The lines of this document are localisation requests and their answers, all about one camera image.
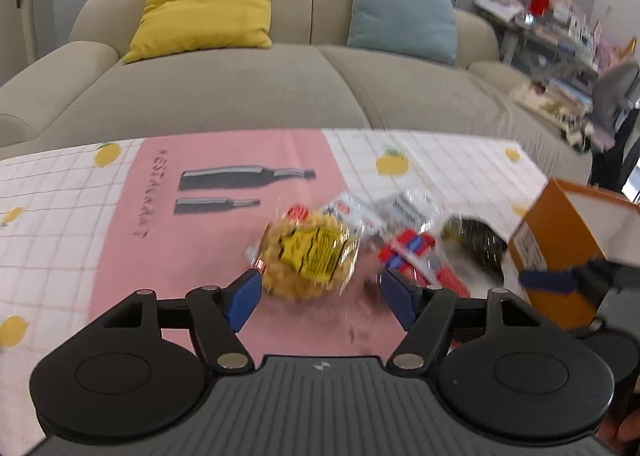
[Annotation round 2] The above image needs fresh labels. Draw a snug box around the orange cardboard box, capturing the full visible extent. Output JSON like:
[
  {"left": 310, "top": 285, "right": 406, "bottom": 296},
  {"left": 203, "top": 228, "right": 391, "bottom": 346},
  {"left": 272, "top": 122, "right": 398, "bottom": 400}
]
[{"left": 509, "top": 179, "right": 639, "bottom": 331}]

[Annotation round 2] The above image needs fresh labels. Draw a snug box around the red blue snack packet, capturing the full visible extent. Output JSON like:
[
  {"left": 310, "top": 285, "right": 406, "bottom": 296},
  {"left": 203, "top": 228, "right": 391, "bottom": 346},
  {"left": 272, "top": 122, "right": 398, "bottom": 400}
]
[{"left": 378, "top": 229, "right": 471, "bottom": 298}]

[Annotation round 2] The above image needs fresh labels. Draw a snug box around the dark green snack packet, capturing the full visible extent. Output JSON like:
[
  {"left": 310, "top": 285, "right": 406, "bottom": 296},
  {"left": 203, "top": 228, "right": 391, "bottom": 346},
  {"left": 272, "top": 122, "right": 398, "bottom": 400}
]
[{"left": 440, "top": 215, "right": 508, "bottom": 286}]

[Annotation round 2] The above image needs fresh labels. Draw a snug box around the round yellow snack bag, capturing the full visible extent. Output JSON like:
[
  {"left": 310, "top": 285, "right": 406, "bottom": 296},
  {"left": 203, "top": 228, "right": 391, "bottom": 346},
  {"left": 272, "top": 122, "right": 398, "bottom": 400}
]
[{"left": 245, "top": 205, "right": 360, "bottom": 301}]

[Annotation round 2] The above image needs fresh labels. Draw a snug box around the clear black-print snack packet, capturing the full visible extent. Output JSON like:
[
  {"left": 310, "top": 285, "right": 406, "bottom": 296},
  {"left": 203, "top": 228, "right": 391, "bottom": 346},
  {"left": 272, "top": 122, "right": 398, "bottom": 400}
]
[{"left": 374, "top": 190, "right": 445, "bottom": 234}]

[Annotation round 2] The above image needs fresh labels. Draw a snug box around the pink checked lemon tablecloth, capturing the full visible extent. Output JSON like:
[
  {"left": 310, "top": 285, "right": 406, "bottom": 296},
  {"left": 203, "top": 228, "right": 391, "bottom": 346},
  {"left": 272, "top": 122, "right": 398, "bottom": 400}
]
[{"left": 1, "top": 129, "right": 547, "bottom": 455}]

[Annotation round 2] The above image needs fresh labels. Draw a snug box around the stack of magazines on sofa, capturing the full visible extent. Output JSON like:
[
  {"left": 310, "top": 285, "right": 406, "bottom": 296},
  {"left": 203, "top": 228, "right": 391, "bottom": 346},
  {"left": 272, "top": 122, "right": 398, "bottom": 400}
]
[{"left": 509, "top": 78, "right": 594, "bottom": 151}]

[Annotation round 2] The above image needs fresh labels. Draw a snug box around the grey office chair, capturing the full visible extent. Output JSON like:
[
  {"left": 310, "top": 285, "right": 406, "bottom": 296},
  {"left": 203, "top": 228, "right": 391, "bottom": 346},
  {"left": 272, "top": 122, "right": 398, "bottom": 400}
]
[{"left": 589, "top": 59, "right": 639, "bottom": 193}]

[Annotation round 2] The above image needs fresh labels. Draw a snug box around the beige fabric sofa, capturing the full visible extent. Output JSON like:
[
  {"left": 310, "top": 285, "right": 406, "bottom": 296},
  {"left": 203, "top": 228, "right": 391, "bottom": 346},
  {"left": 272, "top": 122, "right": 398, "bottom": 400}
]
[{"left": 1, "top": 0, "right": 592, "bottom": 182}]

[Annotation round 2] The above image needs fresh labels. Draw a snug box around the cluttered desk with books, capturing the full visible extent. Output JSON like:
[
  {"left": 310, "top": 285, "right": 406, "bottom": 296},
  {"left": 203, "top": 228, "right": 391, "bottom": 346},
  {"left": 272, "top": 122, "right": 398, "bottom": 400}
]
[{"left": 474, "top": 0, "right": 639, "bottom": 80}]

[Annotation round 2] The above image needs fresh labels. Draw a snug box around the teal cushion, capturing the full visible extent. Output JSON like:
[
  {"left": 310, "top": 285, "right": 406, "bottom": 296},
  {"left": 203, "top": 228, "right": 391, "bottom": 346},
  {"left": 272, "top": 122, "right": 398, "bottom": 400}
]
[{"left": 347, "top": 0, "right": 458, "bottom": 65}]

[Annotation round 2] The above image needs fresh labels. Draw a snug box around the yellow cushion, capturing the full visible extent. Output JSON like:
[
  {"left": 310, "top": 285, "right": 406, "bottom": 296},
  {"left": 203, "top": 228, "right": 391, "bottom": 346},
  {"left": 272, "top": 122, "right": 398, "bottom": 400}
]
[{"left": 124, "top": 0, "right": 272, "bottom": 64}]

